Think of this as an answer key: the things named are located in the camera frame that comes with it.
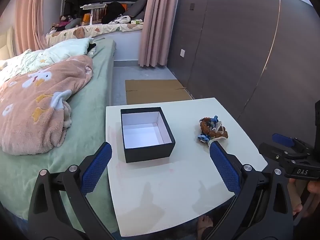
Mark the cream headboard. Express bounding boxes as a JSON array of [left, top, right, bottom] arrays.
[[0, 26, 15, 61]]

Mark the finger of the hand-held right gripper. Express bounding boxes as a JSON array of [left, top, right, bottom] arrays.
[[259, 142, 304, 165], [272, 133, 310, 149]]

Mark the white desk lamp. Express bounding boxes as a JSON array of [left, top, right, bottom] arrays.
[[80, 4, 108, 26]]

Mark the person's right hand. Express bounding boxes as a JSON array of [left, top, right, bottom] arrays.
[[287, 178, 320, 217]]

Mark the pink duck print blanket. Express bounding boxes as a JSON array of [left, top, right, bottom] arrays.
[[0, 54, 94, 155]]

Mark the white table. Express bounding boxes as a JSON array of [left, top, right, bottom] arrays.
[[105, 97, 268, 237]]

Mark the flat cardboard sheet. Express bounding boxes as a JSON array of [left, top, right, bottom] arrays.
[[125, 79, 193, 105]]

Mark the pale green quilt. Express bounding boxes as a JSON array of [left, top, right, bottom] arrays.
[[0, 37, 94, 85]]

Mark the black jewelry box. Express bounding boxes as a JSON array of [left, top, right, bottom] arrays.
[[120, 107, 176, 163]]

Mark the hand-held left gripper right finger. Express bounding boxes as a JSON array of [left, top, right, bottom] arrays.
[[207, 141, 293, 240]]

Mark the bear print window cushion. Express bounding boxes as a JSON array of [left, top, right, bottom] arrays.
[[45, 22, 145, 47]]

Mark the pile of beaded bracelets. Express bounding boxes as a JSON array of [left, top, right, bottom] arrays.
[[197, 115, 229, 144]]

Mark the grey pillow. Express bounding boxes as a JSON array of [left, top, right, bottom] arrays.
[[122, 0, 148, 22]]

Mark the pink curtain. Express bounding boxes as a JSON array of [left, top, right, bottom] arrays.
[[138, 0, 180, 68], [14, 0, 50, 55]]

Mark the white patterned cloth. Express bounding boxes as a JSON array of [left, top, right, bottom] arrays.
[[108, 14, 132, 25]]

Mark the black clothing pile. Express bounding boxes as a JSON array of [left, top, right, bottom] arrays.
[[101, 2, 126, 24]]

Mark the person's foot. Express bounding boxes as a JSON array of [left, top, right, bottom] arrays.
[[197, 215, 214, 240]]

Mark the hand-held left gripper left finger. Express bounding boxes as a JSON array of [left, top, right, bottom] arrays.
[[28, 142, 113, 240]]

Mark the row of books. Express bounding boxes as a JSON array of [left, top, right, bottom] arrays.
[[94, 7, 108, 23]]

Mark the green bed sheet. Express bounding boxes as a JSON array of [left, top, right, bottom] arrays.
[[0, 39, 118, 233]]

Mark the heap of plush toys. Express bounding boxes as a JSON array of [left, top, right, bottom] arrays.
[[51, 15, 83, 32]]

